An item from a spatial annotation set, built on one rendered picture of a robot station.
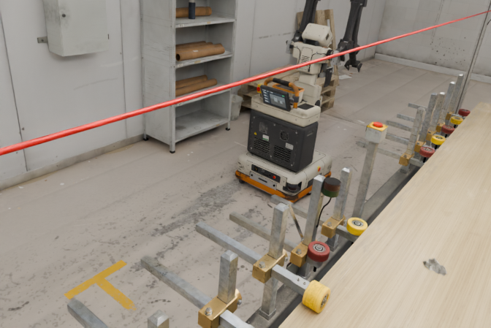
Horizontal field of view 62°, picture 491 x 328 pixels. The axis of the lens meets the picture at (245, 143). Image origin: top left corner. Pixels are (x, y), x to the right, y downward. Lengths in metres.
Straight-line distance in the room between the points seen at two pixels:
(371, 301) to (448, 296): 0.27
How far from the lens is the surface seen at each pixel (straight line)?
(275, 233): 1.33
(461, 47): 9.09
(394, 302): 1.46
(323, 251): 1.55
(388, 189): 2.50
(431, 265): 1.65
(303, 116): 3.12
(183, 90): 4.18
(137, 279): 2.72
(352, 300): 1.42
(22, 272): 2.94
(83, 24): 3.48
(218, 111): 4.77
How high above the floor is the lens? 1.86
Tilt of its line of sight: 25 degrees down
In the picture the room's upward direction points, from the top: 5 degrees clockwise
